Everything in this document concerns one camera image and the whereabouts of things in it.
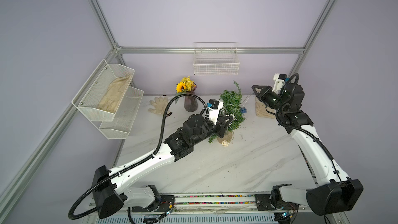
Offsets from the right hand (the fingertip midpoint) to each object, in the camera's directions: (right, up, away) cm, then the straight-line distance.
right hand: (252, 89), depth 72 cm
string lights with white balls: (-9, -9, -2) cm, 13 cm away
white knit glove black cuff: (-56, -6, +43) cm, 71 cm away
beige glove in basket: (-71, +1, +10) cm, 71 cm away
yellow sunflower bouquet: (-34, +5, +21) cm, 40 cm away
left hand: (-12, -14, -8) cm, 20 cm away
